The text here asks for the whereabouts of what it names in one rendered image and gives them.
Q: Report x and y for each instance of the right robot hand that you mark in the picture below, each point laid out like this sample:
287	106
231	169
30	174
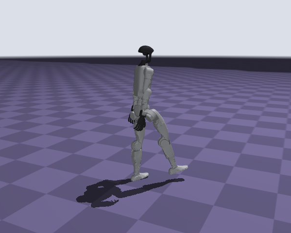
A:
141	122

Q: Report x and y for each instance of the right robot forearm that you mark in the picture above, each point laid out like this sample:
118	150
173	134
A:
145	98

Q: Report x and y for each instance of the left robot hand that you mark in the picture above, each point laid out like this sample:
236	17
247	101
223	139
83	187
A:
129	119

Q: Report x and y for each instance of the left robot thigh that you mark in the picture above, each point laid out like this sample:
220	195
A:
136	145

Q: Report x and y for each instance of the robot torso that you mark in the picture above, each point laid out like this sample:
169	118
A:
138	86

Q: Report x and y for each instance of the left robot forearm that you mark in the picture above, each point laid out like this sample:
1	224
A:
135	98

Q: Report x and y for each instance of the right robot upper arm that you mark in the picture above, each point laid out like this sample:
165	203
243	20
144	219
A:
148	73

